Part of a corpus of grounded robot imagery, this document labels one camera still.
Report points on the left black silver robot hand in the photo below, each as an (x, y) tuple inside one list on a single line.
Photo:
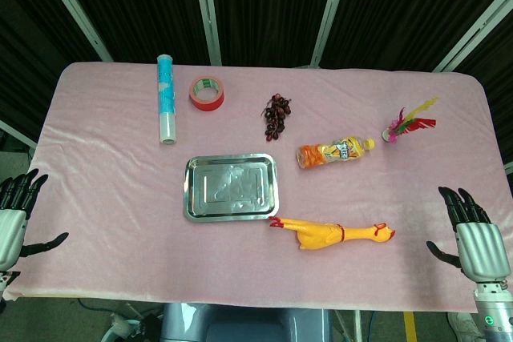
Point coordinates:
[(10, 222)]

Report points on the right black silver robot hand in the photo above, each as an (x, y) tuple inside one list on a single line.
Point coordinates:
[(479, 246)]

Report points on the yellow rubber chicken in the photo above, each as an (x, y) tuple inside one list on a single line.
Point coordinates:
[(320, 236)]

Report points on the rectangular stainless steel tray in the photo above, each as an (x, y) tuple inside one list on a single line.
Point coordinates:
[(230, 187)]

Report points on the pink table cloth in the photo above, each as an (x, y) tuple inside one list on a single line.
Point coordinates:
[(120, 198)]

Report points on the colourful feather shuttlecock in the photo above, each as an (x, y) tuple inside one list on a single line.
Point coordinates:
[(402, 125)]

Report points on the orange drink plastic bottle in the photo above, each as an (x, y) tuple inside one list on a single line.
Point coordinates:
[(332, 152)]

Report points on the blue cling film roll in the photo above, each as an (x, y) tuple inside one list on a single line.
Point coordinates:
[(166, 97)]

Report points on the red tape roll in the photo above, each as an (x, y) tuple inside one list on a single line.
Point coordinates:
[(207, 99)]

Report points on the dark purple grape bunch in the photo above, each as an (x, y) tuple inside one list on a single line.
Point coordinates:
[(275, 115)]

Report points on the grey-blue robot torso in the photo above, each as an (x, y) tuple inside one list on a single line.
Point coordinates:
[(244, 324)]

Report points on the white metal frame post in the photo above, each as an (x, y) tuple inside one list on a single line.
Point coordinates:
[(76, 9), (18, 133), (330, 13), (206, 9), (473, 33)]

